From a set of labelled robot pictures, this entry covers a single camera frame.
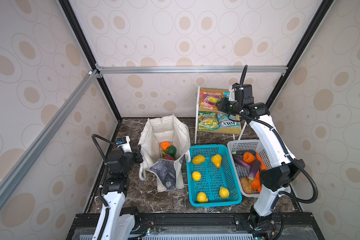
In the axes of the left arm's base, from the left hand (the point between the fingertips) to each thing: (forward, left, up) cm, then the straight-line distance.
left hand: (143, 143), depth 75 cm
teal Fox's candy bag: (+20, -46, -6) cm, 50 cm away
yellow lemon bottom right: (-18, -42, -20) cm, 50 cm away
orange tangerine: (+12, -8, -19) cm, 24 cm away
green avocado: (+7, -13, -17) cm, 23 cm away
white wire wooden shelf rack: (+16, -50, -10) cm, 54 cm away
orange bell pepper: (+2, -59, -18) cm, 62 cm away
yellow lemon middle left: (-9, -27, -20) cm, 35 cm away
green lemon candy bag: (+21, -35, -6) cm, 42 cm away
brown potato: (-16, -53, -16) cm, 57 cm away
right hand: (+18, -38, +11) cm, 44 cm away
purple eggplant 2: (-5, -61, -17) cm, 63 cm away
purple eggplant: (+2, -55, -20) cm, 58 cm away
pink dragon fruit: (+2, -11, -18) cm, 21 cm away
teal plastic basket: (-9, -37, -24) cm, 45 cm away
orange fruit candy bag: (+20, -34, +12) cm, 41 cm away
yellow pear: (+2, -40, -19) cm, 45 cm away
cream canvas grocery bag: (-11, -13, -13) cm, 21 cm away
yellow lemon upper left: (+2, -29, -20) cm, 35 cm away
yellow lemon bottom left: (-21, -30, -20) cm, 41 cm away
